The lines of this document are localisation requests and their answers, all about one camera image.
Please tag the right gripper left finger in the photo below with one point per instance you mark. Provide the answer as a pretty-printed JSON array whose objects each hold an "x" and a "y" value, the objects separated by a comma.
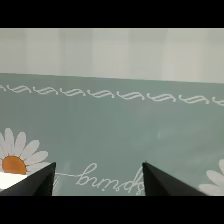
[{"x": 40, "y": 184}]

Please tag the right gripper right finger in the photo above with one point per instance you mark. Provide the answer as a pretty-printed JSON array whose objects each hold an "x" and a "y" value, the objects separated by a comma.
[{"x": 160, "y": 184}]

